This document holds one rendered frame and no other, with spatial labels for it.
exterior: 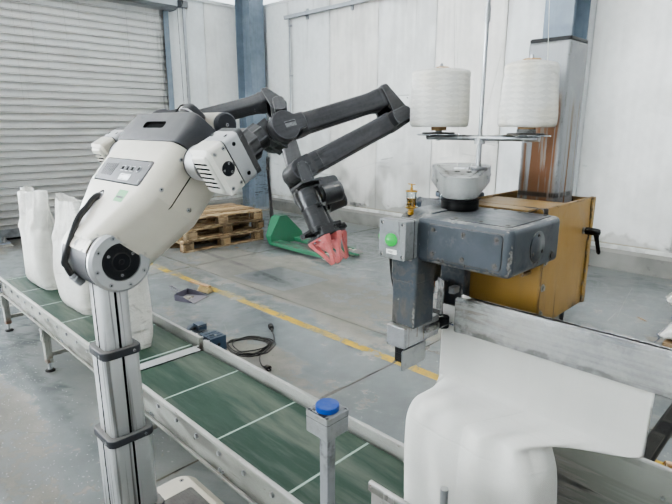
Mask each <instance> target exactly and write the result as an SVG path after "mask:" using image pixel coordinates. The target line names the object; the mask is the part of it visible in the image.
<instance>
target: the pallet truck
mask: <svg viewBox="0 0 672 504"><path fill-rule="evenodd" d="M269 159H270V157H269V156H267V157H266V171H267V182H268V194H269V215H270V219H269V221H268V222H269V223H268V229H267V233H266V238H267V240H268V243H269V245H272V246H276V247H280V248H284V249H288V250H291V251H295V252H299V253H303V254H307V255H311V256H315V257H319V258H322V259H323V260H325V259H324V258H323V257H322V256H320V255H319V254H318V253H316V252H315V251H314V250H313V249H311V248H310V247H309V246H305V245H300V244H296V243H292V241H297V242H301V243H305V244H308V243H307V242H308V241H310V240H311V238H307V239H304V240H303V241H302V240H301V238H300V235H302V230H301V229H300V228H299V227H298V226H297V225H296V224H295V223H294V222H293V221H292V220H291V219H290V218H289V217H288V216H287V215H283V214H274V212H273V207H272V198H271V186H270V175H269V170H270V169H269ZM347 247H348V253H349V254H350V256H355V255H357V256H359V254H361V253H362V254H363V251H362V250H360V249H358V248H355V247H352V246H348V245H347Z"/></svg>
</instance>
